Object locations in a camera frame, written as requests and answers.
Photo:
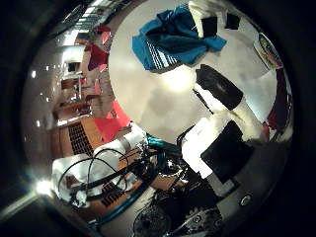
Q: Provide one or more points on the red seat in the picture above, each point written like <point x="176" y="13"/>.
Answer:
<point x="110" y="126"/>

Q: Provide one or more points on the blue striped cloth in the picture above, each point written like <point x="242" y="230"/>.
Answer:
<point x="177" y="42"/>

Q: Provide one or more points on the wooden perforated cabinet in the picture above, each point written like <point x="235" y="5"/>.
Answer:
<point x="79" y="138"/>

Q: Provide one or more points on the large grid window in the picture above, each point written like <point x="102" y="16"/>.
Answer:
<point x="87" y="16"/>

